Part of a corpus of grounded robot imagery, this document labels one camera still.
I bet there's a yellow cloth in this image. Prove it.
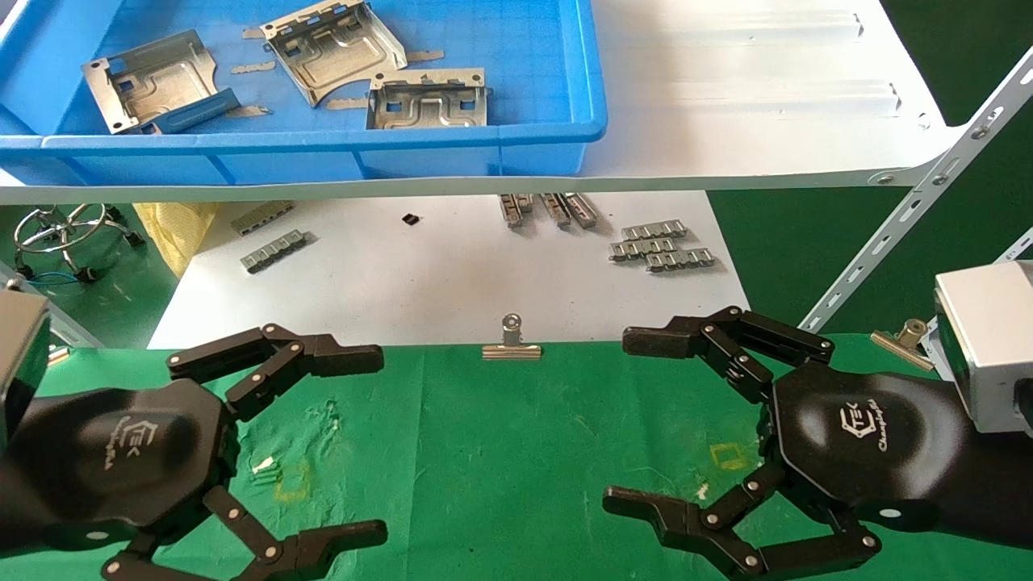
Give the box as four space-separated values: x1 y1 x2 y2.
133 202 219 278

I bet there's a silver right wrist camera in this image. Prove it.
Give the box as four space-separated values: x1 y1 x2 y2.
920 260 1033 437

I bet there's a white metal shelf board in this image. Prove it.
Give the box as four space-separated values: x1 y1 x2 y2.
0 0 969 207

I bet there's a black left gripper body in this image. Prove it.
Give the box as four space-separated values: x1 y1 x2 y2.
0 378 241 562

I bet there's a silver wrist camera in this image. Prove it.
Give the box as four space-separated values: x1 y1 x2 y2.
0 286 51 449
920 260 1033 437

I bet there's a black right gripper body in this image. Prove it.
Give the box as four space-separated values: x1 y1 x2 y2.
759 361 1033 551

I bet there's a metal bracket with bent flap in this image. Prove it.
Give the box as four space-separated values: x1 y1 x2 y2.
81 30 240 135

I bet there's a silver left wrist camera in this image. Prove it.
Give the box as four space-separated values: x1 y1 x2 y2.
0 286 51 449

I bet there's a white perforated shelf post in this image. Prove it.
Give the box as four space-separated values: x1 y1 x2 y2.
797 47 1033 333
0 270 104 349
997 228 1033 264

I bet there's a blue plastic bin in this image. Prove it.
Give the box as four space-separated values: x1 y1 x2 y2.
0 0 608 186

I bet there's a stamped sheet metal bracket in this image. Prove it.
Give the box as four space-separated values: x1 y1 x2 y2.
366 68 490 130
260 0 408 107

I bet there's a green cloth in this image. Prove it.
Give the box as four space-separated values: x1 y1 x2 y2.
0 332 1033 581

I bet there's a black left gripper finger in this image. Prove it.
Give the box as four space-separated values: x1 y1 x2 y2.
101 484 389 581
167 324 385 422

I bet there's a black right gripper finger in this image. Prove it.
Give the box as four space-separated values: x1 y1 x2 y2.
603 464 882 580
622 306 836 404

